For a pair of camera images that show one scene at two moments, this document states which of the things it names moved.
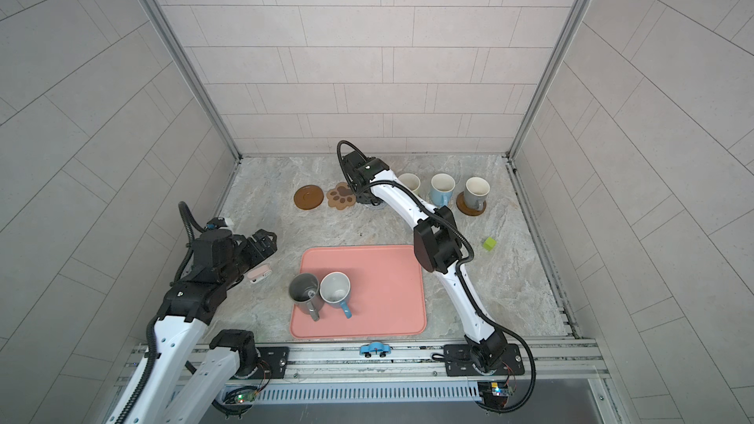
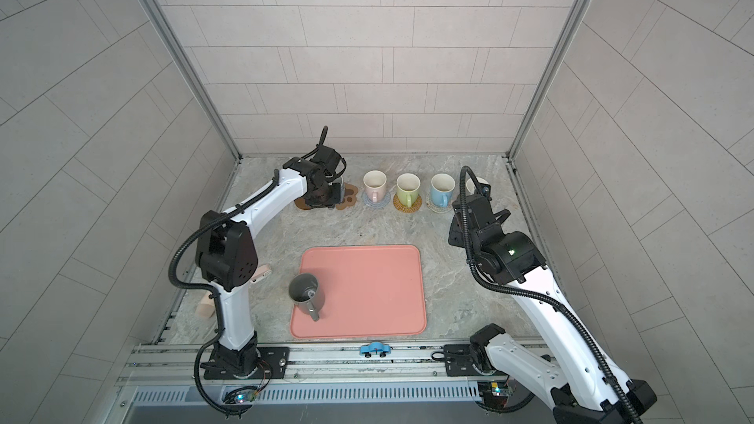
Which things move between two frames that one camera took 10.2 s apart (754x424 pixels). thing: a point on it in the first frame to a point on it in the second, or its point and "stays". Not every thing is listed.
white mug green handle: (410, 181) stays
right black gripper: (362, 194) to (455, 228)
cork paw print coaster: (341, 196) stays
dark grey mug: (304, 291) stays
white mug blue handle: (442, 187) stays
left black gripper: (257, 253) to (334, 201)
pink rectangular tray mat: (387, 295) stays
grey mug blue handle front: (335, 290) to (341, 182)
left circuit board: (241, 396) stays
